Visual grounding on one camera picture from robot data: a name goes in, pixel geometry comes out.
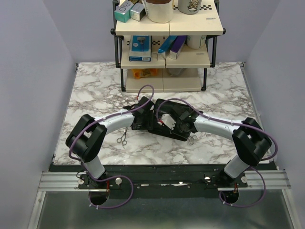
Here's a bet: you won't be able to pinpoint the black zip tool case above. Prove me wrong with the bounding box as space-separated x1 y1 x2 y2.
148 99 198 141

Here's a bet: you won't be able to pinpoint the silver cutting scissors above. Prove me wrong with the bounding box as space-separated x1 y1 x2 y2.
116 127 128 148

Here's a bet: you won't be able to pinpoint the silver thinning scissors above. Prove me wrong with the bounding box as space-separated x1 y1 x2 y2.
188 135 198 145

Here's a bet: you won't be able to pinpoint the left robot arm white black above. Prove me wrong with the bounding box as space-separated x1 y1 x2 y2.
66 97 154 188

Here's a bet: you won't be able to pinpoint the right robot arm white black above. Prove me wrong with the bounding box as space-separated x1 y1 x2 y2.
161 104 272 187

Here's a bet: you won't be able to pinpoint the orange snack bag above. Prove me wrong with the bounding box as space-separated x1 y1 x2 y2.
132 68 158 79

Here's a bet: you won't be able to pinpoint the grey pouch on shelf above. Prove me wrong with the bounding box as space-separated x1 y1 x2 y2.
167 68 185 76

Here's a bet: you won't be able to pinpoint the beige three-tier shelf rack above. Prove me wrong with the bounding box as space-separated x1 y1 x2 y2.
111 0 226 92

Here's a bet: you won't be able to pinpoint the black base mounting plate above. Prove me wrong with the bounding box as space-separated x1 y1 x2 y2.
79 164 248 200

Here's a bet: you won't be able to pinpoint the blue toothpaste box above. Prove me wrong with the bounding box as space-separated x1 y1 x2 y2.
157 35 177 61

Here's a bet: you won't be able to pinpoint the blue razor package box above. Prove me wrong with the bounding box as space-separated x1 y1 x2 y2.
129 35 152 62

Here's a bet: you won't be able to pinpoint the white green cup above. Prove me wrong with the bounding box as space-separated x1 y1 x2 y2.
186 35 206 49

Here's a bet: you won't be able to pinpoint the purple toothpaste box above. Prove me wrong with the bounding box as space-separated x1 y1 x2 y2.
168 35 187 60

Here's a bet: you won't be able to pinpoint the silver grey small box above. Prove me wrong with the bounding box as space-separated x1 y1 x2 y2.
130 3 146 21

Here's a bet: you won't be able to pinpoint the teal white carton box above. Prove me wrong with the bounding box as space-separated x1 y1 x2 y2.
114 0 134 23

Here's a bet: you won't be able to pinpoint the white round tub brown lid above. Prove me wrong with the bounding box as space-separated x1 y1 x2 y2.
142 0 173 23

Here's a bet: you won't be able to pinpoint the white printed mug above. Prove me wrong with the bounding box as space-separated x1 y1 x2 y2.
178 0 202 15

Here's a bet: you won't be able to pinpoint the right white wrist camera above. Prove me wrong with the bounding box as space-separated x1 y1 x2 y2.
160 114 176 130

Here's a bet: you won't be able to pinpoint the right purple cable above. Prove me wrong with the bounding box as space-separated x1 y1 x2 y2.
156 98 279 208

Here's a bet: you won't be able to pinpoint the purple cable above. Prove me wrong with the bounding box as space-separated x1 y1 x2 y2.
68 84 155 210
156 98 279 208

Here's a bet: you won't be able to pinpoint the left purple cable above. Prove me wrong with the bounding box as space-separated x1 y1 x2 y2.
68 84 155 210

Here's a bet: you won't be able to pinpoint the aluminium rail profile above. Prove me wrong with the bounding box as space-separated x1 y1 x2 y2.
38 170 291 192

